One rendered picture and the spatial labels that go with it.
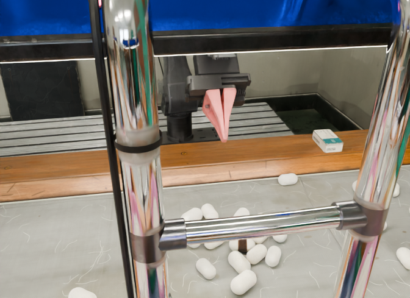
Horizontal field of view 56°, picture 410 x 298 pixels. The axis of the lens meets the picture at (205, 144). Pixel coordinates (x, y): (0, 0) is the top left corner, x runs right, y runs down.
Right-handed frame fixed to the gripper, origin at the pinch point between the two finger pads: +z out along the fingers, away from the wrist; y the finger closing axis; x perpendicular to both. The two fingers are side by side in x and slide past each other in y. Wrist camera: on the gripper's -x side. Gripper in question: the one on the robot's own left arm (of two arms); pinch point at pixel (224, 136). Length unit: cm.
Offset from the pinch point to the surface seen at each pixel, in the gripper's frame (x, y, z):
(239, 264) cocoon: -4.1, -1.4, 19.4
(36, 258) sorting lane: 2.1, -27.9, 15.0
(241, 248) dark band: -1.6, -0.3, 17.2
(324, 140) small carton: 10.4, 21.4, -1.7
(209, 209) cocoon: 3.2, -3.3, 10.5
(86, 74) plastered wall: 163, -46, -113
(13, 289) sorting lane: -1.2, -29.6, 18.8
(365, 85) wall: 129, 114, -76
